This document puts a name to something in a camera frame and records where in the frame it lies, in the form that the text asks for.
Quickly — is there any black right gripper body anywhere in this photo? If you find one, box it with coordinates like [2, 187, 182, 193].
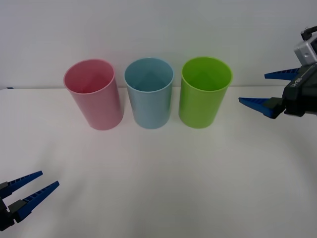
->
[282, 63, 317, 118]

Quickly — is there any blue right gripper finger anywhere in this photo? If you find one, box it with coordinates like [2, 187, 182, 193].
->
[264, 67, 302, 81]
[238, 96, 287, 120]

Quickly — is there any pale blue plastic bin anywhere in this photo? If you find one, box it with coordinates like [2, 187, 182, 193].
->
[124, 58, 175, 130]

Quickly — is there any pink plastic bin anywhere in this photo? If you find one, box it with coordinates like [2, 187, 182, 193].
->
[63, 59, 124, 131]

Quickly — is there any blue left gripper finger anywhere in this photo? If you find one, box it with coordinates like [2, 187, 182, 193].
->
[0, 170, 44, 200]
[8, 180, 60, 224]

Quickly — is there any green plastic bin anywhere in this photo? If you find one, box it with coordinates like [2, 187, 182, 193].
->
[178, 57, 234, 129]

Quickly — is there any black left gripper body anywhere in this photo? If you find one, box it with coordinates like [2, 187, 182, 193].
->
[0, 197, 16, 233]

